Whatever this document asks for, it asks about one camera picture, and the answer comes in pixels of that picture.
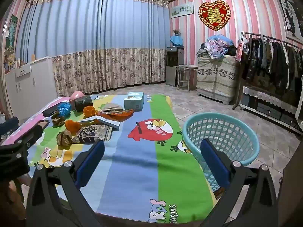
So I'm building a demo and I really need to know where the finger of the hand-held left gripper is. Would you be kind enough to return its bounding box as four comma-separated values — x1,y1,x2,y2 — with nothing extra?
14,120,50,148
0,117,19,139

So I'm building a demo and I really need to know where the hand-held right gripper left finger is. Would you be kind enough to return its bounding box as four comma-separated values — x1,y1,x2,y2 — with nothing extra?
26,141,105,227

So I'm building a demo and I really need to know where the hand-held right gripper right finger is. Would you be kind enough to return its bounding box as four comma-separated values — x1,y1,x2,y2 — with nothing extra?
200,138,278,227

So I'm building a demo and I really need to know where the dark patterned packet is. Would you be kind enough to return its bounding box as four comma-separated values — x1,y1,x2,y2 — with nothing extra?
71,124,113,145

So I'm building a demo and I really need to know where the teal plastic mesh basket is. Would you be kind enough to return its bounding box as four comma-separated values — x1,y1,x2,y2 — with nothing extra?
182,112,260,192

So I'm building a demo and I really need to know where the orange plastic bowl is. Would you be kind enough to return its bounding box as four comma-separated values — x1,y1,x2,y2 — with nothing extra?
65,120,80,134

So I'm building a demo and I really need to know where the blue plastic bag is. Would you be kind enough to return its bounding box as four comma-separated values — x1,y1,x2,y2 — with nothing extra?
57,102,72,117

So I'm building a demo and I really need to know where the white blue cardboard strip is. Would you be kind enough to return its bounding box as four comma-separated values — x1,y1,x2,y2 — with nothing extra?
78,116,121,131

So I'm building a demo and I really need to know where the orange plate with cloth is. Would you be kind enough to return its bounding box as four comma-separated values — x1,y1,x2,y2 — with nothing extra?
98,109,135,120

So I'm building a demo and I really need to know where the grey cloth pouch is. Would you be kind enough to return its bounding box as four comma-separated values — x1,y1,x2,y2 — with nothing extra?
102,102,125,113

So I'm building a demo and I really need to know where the black textured cup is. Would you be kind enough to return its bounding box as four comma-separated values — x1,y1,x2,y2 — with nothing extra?
74,95,93,112

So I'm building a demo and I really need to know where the person's left forearm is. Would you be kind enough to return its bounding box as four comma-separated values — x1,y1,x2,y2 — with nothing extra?
0,176,27,220

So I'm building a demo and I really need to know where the black rectangular case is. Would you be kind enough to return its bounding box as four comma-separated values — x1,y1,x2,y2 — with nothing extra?
42,106,59,117

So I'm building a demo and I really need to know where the cartoon bird printed blanket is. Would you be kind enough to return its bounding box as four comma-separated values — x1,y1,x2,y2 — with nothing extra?
0,94,215,223

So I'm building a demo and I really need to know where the white cabinet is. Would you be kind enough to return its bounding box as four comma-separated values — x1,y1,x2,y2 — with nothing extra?
3,56,58,123

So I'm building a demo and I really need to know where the pink mug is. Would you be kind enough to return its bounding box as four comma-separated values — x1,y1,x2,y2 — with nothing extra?
69,91,86,102

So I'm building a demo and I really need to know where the light blue tissue box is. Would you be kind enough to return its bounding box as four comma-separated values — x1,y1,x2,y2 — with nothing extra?
124,92,145,111

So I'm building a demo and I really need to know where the low cabinet with lace cover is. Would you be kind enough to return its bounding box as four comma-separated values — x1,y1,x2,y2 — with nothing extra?
240,85,303,134

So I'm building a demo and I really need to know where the patterned cloth covered cabinet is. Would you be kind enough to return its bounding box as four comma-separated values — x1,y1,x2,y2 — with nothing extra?
196,55,240,106

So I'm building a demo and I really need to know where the small metal side table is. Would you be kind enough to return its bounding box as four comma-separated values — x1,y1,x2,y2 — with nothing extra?
173,64,198,91

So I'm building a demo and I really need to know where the grey water dispenser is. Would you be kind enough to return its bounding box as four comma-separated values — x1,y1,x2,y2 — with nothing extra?
165,46,185,87

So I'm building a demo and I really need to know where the blue floral curtain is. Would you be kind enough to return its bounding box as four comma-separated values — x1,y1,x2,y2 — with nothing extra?
15,0,169,97

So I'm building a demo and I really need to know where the pink gift bag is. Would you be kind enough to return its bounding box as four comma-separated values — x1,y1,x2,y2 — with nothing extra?
235,34,245,63

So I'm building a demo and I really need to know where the pile of clothes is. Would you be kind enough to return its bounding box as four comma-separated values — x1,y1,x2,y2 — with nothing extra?
198,34,237,59

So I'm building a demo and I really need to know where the row of hanging clothes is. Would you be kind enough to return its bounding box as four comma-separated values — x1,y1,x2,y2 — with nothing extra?
240,34,303,100

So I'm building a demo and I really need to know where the blue plastic cover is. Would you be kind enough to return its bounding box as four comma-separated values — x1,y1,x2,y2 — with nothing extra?
170,35,184,48

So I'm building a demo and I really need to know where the metal clothes rack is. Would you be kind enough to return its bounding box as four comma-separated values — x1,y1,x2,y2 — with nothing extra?
233,31,303,110

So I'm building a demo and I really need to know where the colourful cartoon wall poster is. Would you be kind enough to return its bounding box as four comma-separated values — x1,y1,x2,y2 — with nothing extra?
7,14,19,52

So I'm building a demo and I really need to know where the red heart wall decoration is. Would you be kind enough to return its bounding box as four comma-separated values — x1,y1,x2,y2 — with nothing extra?
198,0,231,32

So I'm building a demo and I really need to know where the wall picture with clock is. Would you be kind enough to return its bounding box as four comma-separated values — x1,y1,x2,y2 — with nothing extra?
171,2,194,19

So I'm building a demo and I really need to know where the framed window wall poster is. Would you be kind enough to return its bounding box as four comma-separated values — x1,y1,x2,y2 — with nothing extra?
277,0,303,44

